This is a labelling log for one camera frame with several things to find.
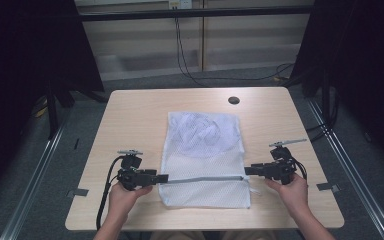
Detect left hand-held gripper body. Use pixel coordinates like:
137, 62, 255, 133
116, 149, 148, 192

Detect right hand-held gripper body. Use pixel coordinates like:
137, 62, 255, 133
265, 138, 308, 186

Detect white mesh laundry bag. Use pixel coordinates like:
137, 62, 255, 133
158, 111, 262, 210

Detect person's left hand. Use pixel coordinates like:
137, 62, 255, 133
109, 182, 154, 218

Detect person's right hand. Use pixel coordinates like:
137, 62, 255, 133
264, 173, 309, 213

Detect grey tape strip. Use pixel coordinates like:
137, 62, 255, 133
315, 182, 341, 194
67, 188, 90, 198

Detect white garment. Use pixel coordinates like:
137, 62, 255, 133
171, 113, 239, 158

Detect person's leg in beige trousers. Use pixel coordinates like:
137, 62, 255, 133
221, 230, 278, 240

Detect black stand leg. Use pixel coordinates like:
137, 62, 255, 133
46, 83, 60, 140

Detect black curtain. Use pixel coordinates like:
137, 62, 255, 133
289, 0, 384, 174
0, 0, 105, 201

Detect black horizontal bar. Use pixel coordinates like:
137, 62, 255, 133
78, 5, 314, 23

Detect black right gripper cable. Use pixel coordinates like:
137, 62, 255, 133
293, 158, 308, 181

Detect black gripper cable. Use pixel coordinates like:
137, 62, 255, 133
293, 158, 308, 181
95, 155, 126, 231

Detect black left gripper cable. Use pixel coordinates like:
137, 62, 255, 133
95, 155, 126, 231

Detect black floor cables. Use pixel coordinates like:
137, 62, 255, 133
304, 88, 340, 143

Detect metal floor rail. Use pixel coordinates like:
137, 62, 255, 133
306, 98, 384, 240
0, 119, 68, 240

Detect black wall cable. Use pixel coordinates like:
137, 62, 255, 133
174, 16, 294, 88

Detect white wall socket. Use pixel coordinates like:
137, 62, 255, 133
168, 0, 193, 10

